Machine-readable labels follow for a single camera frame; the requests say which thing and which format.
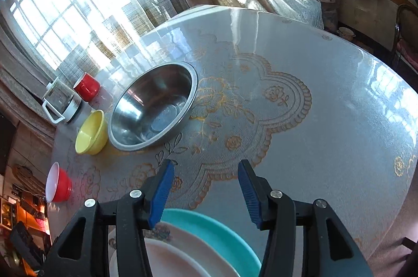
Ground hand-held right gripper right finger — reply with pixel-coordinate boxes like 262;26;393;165
238;159;373;277

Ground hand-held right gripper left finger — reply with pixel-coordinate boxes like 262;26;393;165
42;159;175;277

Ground teal plastic plate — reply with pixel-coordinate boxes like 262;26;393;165
160;208;262;277

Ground large white plate red symbols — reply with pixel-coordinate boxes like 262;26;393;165
108;221;240;277

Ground small white rose plate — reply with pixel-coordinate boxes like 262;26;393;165
109;238;211;277

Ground stainless steel bowl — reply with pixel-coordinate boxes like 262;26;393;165
108;61;199;152

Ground yellow bowl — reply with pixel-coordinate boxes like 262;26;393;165
75;110;109;155

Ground red plastic bowl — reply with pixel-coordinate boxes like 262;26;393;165
45;162;72;203

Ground red mug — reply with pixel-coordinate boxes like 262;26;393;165
73;73;101;103

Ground wooden cabinet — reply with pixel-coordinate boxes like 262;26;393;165
0;166;49;232

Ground white glass electric kettle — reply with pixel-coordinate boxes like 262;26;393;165
42;77;82;125

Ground sheer woven curtain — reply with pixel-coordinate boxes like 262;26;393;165
55;0;190;75

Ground small white pot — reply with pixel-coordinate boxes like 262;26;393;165
337;26;356;42

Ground wooden chair red cushion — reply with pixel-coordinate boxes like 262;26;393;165
392;3;418;72

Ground large grid window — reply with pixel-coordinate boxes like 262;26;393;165
0;0;183;68

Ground black wall television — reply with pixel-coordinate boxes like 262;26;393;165
0;114;17;166

